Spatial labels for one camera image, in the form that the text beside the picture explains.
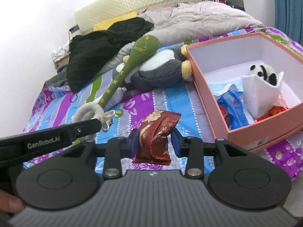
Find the blue curtain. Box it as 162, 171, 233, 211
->
272, 0, 303, 44

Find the black garment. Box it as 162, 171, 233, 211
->
66, 18, 154, 94

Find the brown cardboard carton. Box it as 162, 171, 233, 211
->
53, 57, 70, 72

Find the white plastic bottle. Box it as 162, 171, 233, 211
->
106, 87, 125, 109

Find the white tissue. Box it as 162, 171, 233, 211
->
241, 72, 284, 119

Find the grey white penguin plush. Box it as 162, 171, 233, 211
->
116, 45, 193, 93

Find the person's left hand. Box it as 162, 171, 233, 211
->
0, 189, 24, 215

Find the silver green keychain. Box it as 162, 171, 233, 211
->
102, 109, 123, 131

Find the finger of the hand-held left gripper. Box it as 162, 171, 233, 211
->
69, 118, 103, 140

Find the grey duvet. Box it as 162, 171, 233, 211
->
102, 1, 263, 76

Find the green plush mallet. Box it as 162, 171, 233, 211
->
72, 35, 160, 139

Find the red foil wrapper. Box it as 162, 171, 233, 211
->
257, 105, 288, 122

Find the blue plastic bag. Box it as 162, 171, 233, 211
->
216, 90, 249, 130

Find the white crumpled cloth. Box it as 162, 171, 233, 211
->
52, 45, 70, 62

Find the blue face mask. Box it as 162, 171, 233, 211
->
209, 82, 244, 97

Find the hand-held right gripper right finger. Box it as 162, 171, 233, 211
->
171, 130, 251, 178

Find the orange cardboard box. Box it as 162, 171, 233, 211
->
185, 33, 303, 153

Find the small panda plush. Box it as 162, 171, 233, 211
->
247, 64, 278, 86

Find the maroon snack packet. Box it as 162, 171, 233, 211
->
134, 110, 181, 164

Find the yellow pillow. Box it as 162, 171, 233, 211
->
93, 11, 138, 32

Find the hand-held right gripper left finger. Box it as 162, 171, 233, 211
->
62, 129, 139, 180

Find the grey cloth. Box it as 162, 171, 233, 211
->
44, 70, 70, 88

